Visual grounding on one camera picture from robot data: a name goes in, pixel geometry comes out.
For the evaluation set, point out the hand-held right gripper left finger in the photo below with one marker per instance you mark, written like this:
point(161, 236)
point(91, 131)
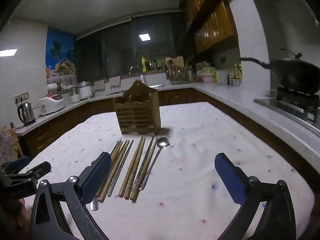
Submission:
point(96, 177)

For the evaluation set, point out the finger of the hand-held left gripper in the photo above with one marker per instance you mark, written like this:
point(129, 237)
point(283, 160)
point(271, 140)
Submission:
point(17, 163)
point(37, 171)

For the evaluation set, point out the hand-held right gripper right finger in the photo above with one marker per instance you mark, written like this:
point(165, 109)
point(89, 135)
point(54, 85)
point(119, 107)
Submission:
point(230, 177)

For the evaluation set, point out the brown wooden chopstick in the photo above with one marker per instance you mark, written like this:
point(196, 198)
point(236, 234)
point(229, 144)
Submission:
point(117, 164)
point(117, 155)
point(116, 147)
point(125, 151)

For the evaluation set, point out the metal chopstick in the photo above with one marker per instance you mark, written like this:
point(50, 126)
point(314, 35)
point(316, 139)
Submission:
point(122, 165)
point(154, 143)

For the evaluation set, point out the light wooden chopstick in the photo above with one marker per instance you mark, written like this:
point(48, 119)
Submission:
point(136, 167)
point(132, 166)

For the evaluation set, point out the wooden utensil holder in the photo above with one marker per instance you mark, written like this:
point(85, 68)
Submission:
point(136, 112)

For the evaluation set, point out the person's left forearm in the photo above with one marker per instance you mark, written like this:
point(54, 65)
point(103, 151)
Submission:
point(11, 215)

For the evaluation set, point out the dish rack with utensils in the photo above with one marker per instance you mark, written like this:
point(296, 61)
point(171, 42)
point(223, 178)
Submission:
point(178, 71)

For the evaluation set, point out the floral patterned cloth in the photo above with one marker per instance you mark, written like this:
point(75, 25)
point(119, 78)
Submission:
point(8, 142)

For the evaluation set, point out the white dotted tablecloth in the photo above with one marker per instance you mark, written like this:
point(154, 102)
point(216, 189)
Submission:
point(190, 180)

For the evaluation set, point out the steel electric kettle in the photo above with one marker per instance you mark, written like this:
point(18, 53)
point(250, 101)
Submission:
point(26, 113)

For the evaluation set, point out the white and red rice cooker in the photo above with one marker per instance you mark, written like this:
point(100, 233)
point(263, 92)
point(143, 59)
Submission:
point(51, 103)

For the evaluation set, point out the small white jar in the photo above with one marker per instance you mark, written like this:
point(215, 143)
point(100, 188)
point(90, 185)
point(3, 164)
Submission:
point(74, 97)

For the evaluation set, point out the white paper roll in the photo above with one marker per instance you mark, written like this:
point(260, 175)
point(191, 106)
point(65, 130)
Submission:
point(52, 87)

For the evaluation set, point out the steel kitchen sink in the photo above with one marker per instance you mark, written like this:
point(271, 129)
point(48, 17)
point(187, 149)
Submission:
point(117, 92)

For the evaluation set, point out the beige dish cloth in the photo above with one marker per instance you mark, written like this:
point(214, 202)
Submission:
point(115, 81)
point(99, 84)

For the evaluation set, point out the gas stove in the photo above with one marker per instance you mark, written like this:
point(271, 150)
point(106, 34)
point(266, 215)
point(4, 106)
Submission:
point(292, 102)

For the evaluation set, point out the seasoning bottle rack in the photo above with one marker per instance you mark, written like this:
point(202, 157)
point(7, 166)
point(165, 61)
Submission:
point(236, 78)

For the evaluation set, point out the white plastic container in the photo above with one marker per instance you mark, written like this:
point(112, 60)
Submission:
point(222, 77)

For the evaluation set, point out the pink and green basket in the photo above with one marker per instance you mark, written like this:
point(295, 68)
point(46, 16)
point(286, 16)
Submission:
point(208, 75)

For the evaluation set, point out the ceiling light panel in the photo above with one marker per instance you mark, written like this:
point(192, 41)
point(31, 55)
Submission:
point(7, 52)

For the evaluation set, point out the chrome faucet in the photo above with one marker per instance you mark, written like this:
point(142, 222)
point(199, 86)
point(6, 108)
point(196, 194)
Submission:
point(135, 69)

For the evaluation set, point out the black wok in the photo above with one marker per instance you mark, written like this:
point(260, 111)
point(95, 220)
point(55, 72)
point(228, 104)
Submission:
point(295, 76)

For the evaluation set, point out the yellow detergent bottle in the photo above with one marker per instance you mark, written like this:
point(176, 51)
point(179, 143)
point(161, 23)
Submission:
point(144, 64)

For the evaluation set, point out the dark bottle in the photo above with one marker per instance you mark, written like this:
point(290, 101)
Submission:
point(155, 65)

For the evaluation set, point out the dark kitchen window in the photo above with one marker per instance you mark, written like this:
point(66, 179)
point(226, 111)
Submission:
point(112, 47)

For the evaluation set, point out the wall socket strip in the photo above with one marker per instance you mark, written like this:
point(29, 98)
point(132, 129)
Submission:
point(21, 97)

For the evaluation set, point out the dark wall outlet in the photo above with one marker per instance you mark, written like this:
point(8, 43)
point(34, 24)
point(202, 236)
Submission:
point(223, 60)

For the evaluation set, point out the fruit and palm wall poster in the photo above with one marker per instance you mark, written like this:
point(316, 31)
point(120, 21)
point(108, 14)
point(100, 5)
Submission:
point(60, 52)

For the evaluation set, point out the wooden wall cabinet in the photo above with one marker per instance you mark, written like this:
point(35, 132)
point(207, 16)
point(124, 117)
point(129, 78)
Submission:
point(215, 27)
point(197, 2)

